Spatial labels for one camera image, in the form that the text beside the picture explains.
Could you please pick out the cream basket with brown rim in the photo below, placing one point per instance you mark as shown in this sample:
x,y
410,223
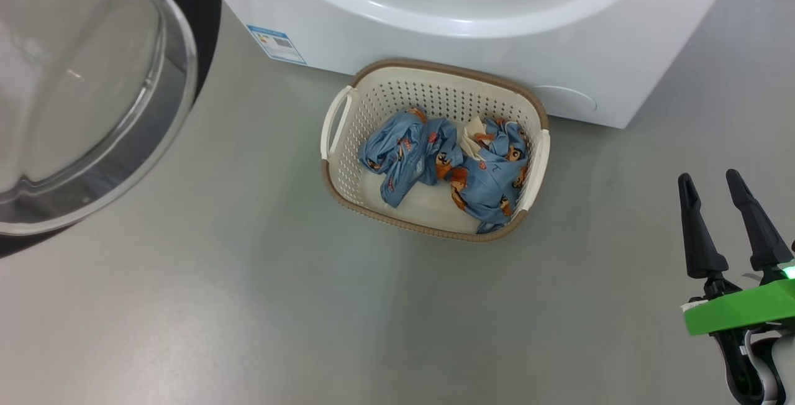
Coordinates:
x,y
428,91

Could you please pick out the blue bear print garment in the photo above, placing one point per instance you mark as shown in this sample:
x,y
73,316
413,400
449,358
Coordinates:
x,y
404,150

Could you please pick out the blue bear garment white lining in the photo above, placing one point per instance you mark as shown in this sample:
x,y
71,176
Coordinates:
x,y
494,181

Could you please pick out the round white filter cover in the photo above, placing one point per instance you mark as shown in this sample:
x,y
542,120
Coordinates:
x,y
568,102

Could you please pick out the blue energy label sticker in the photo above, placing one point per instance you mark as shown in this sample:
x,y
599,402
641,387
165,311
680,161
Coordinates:
x,y
276,43

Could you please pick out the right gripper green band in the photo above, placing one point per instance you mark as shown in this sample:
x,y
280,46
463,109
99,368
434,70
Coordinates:
x,y
739,312

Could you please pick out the white front-load washing machine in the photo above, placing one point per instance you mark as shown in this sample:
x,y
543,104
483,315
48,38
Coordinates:
x,y
497,51

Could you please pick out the black round glass washer door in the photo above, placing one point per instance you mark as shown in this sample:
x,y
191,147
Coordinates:
x,y
93,82

